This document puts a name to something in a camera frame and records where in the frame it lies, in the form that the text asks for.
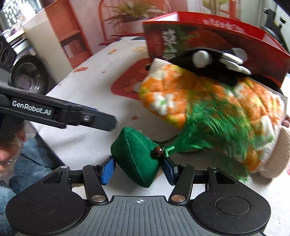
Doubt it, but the black stand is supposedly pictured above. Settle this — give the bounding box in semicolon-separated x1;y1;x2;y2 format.
262;6;290;53

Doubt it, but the black glove with white fingertips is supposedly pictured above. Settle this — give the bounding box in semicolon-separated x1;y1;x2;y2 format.
169;47;252;87

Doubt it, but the orange floral towel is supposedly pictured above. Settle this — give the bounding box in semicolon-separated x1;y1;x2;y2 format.
139;58;286;175

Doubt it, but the red printed box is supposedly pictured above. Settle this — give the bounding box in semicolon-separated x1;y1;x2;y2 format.
143;11;290;89

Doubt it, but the green tasselled sachet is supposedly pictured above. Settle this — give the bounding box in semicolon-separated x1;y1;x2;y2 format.
111;93;252;188

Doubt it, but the washing machine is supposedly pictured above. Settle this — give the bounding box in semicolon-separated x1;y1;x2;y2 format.
0;32;57;96

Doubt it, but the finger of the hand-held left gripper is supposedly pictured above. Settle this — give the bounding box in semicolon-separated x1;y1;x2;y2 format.
54;102;119;132

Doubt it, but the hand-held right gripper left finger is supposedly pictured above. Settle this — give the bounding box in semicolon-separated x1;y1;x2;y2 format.
42;155;116;206

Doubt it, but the white printed sheet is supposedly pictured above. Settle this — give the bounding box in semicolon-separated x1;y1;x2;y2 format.
34;36;290;236

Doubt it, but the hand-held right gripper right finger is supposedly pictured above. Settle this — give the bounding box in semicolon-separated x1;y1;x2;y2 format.
162;158;237;205

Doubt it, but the person's left hand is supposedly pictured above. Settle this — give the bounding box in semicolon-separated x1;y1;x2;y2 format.
0;126;27;180

